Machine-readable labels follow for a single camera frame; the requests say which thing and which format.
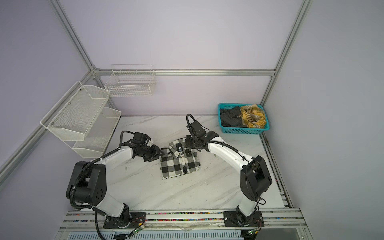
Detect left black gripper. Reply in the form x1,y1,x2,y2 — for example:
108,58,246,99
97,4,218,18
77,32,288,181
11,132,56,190
137,144,164,163

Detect black white checkered shirt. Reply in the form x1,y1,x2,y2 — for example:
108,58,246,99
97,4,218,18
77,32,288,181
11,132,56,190
160,138,201,180

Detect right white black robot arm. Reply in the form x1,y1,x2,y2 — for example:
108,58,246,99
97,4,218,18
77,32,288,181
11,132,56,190
186,114,273,222

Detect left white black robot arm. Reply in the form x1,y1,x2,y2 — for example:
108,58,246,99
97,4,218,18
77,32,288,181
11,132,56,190
66,131,166,218

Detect dark grey shirt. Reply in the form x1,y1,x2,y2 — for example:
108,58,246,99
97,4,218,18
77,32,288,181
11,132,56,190
220,106,245,128

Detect teal plastic basket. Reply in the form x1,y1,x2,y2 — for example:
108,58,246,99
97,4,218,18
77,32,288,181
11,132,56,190
218,103,270,135

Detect yellow plaid shirt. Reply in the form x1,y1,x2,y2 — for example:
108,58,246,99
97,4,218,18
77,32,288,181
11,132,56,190
240,105,267,129

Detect white mesh lower shelf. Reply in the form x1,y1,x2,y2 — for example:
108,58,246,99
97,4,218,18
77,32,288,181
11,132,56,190
73,107,121,159

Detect white mesh shelf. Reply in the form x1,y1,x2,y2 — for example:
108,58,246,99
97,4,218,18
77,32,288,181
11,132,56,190
40,81,110,142
73,107,121,159

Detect white mesh upper shelf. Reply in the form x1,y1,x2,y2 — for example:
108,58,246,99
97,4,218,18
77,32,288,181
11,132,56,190
40,81,110,142

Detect left black corrugated cable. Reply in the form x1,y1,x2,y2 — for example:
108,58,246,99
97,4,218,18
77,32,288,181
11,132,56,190
69,130,136,240

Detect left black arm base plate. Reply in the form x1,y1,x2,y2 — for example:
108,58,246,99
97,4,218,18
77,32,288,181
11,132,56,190
103,212,146,229

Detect aluminium frame back bar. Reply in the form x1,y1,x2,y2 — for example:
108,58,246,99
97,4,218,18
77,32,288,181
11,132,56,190
94,69,276,77

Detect white wire basket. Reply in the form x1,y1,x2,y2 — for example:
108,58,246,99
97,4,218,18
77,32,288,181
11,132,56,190
105,65,156,97

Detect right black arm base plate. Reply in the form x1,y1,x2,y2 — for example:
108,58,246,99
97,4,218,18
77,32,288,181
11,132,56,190
224,209,265,228

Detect white slotted cable duct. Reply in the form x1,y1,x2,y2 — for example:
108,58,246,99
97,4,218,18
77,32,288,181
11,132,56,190
63,230,244,240

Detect aluminium mounting rail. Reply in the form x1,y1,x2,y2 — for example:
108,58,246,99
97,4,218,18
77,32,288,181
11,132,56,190
59,208,308,232

